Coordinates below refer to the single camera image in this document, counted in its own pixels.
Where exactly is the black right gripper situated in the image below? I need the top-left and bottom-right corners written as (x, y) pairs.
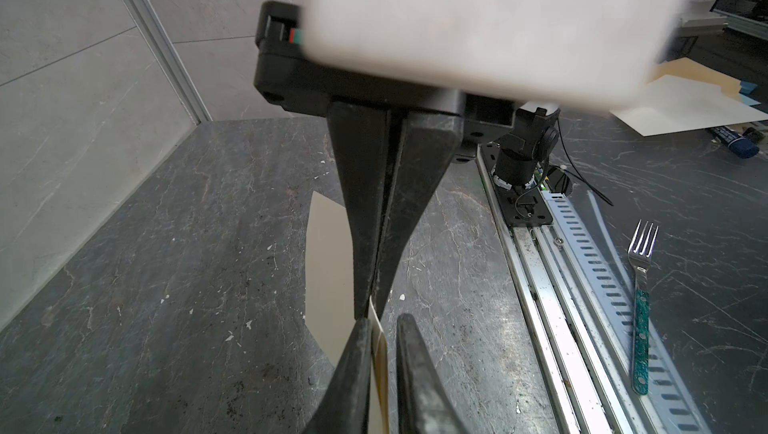
top-left (254, 1), bottom-right (514, 319)

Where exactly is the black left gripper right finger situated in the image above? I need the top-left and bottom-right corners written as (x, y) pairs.
top-left (396, 314), bottom-right (468, 433)

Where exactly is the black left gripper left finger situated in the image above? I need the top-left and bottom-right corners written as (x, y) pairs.
top-left (303, 318), bottom-right (372, 434)

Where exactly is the beige letter paper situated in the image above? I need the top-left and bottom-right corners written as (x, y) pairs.
top-left (305, 192), bottom-right (390, 433)

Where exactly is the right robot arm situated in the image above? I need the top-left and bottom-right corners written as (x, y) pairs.
top-left (254, 1), bottom-right (560, 318)

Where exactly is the beige cardboard sheet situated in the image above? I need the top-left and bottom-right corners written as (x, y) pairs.
top-left (611, 58), bottom-right (767, 137)

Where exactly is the blue marker pen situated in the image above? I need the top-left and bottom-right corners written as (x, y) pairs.
top-left (707, 126), bottom-right (760, 159)

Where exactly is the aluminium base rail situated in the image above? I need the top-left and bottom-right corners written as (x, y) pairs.
top-left (477, 144), bottom-right (709, 433)

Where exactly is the green handled fork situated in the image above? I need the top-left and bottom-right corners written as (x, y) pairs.
top-left (627, 220), bottom-right (659, 396)

